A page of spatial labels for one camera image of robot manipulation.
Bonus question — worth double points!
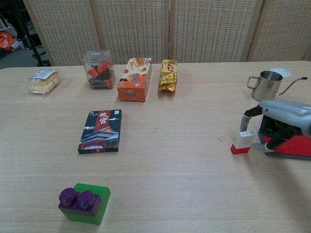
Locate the black palace print card box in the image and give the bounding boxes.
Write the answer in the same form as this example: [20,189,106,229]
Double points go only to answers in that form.
[77,109,122,155]

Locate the purple studded toy block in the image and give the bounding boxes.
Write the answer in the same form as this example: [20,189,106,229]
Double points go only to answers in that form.
[57,187,101,217]

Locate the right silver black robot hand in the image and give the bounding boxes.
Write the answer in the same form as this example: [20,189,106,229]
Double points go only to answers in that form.
[240,99,311,156]

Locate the wrapped yellow cake packet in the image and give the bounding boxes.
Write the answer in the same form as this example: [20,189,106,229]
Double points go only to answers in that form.
[28,69,60,95]

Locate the orange biscuit box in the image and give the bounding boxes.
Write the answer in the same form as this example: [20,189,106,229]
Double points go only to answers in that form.
[117,57,153,102]

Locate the black tripod stand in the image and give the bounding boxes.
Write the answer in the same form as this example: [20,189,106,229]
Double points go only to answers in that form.
[14,0,52,67]

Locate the steel long-spout pitcher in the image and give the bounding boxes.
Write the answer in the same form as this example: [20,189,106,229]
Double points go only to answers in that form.
[247,70,308,101]

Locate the clear box orange black pieces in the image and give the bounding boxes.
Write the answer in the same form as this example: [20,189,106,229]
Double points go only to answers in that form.
[83,50,117,90]

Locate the white round table grommet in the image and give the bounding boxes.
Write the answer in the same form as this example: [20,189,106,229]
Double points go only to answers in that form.
[269,67,292,76]

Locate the orange bag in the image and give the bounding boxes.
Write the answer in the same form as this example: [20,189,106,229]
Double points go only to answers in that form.
[0,33,15,51]

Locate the small red white stamp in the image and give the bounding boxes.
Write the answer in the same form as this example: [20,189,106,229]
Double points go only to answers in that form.
[230,130,256,155]

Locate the wooden woven folding screen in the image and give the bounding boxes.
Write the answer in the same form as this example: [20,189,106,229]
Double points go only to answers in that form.
[23,0,311,67]

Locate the gold foil snack packet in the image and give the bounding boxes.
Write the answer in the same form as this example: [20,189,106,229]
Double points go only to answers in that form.
[158,59,178,94]

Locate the red ink pad clear lid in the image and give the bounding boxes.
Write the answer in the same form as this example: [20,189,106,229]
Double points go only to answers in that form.
[257,114,311,161]

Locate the green toy block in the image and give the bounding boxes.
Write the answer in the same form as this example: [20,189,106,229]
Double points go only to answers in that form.
[60,183,112,226]

